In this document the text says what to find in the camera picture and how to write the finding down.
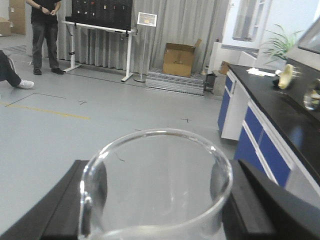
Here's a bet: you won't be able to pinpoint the blue white lab cabinet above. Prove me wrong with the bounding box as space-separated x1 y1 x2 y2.
217 65 320 206

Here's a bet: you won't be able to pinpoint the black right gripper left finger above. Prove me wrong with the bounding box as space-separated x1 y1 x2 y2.
0 159 108 240

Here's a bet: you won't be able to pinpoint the white papers on counter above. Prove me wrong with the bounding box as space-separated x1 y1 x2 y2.
246 67 276 77

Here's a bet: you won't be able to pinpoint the black pegboard panel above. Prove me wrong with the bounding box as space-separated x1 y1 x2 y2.
65 0 133 31

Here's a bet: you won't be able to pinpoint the clear glass beaker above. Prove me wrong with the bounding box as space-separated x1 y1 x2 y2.
77 128 233 240

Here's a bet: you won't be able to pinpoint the white standing desk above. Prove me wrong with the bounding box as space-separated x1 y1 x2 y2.
61 20 137 82

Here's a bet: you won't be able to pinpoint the sign on metal stand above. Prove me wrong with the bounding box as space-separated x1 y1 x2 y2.
134 12 158 83

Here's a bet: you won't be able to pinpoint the grey curtain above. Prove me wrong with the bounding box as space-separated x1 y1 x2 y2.
24 0 231 75

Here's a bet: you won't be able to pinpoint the glass flask on counter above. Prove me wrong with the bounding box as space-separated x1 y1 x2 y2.
303 78 320 111

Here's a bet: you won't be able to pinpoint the open cardboard box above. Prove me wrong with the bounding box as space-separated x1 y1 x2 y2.
162 38 202 77

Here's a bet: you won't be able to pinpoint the green potted plant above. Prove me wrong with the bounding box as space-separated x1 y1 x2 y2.
261 23 304 66

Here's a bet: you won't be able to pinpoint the yellow object on counter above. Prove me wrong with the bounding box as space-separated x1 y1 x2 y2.
272 64 295 90

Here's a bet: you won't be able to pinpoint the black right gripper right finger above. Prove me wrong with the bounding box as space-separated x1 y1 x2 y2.
222 159 320 240

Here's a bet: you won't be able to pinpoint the cardboard boxes at left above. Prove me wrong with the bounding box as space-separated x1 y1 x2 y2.
0 0 26 37

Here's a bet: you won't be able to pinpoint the standing person in black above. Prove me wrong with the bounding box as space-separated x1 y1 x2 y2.
26 0 65 76

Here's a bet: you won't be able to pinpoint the seated person leg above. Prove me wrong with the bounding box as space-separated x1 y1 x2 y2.
0 50 34 89

